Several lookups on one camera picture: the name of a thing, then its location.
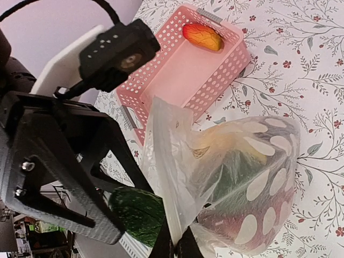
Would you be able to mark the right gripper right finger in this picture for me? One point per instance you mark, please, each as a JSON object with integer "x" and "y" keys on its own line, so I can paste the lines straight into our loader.
{"x": 187, "y": 246}

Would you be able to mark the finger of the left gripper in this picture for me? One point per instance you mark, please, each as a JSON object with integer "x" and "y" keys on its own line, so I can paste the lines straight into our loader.
{"x": 109, "y": 138}

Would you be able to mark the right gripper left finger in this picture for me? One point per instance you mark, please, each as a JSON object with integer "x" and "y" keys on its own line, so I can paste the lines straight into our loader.
{"x": 163, "y": 244}

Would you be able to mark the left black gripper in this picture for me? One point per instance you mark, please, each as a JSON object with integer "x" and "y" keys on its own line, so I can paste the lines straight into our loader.
{"x": 49, "y": 149}

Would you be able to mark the green toy cucumber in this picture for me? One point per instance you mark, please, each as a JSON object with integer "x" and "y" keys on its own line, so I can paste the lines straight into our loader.
{"x": 141, "y": 212}

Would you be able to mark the clear zip top bag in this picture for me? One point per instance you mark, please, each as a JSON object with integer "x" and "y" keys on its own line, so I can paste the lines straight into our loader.
{"x": 167, "y": 161}

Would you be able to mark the green toy pepper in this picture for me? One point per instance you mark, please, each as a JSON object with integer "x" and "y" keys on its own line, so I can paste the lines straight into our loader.
{"x": 221, "y": 183}

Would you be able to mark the pink plastic basket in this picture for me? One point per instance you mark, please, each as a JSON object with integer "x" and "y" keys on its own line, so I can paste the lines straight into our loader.
{"x": 183, "y": 74}

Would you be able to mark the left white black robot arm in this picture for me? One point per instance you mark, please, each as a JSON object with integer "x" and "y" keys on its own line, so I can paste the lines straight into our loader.
{"x": 13, "y": 67}

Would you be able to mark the floral patterned table mat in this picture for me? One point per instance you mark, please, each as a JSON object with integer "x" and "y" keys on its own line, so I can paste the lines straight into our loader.
{"x": 296, "y": 71}

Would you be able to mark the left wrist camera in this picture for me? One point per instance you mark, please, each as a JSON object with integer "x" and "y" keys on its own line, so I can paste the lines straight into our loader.
{"x": 100, "y": 59}

